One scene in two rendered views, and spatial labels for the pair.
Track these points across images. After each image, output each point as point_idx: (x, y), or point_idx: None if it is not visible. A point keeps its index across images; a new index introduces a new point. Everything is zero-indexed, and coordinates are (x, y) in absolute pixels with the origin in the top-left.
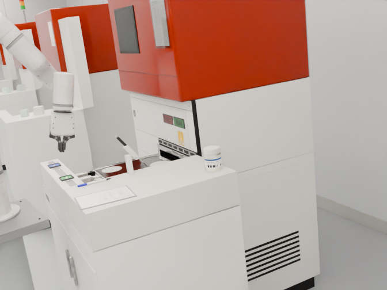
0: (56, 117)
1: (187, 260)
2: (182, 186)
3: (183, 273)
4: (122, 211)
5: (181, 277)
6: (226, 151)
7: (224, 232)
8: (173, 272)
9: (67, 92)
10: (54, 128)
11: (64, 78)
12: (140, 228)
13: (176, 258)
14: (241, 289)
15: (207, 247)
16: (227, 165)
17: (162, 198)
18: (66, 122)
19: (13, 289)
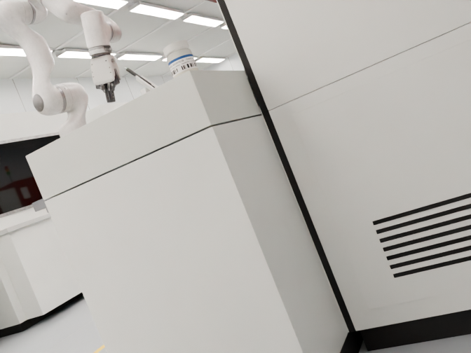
0: (92, 64)
1: (153, 216)
2: (115, 108)
3: (153, 234)
4: (58, 150)
5: (151, 239)
6: (292, 53)
7: (197, 172)
8: (139, 232)
9: (90, 33)
10: (94, 76)
11: (84, 18)
12: (82, 170)
13: (137, 211)
14: (256, 270)
15: (176, 196)
16: (299, 76)
17: (95, 129)
18: (101, 67)
19: None
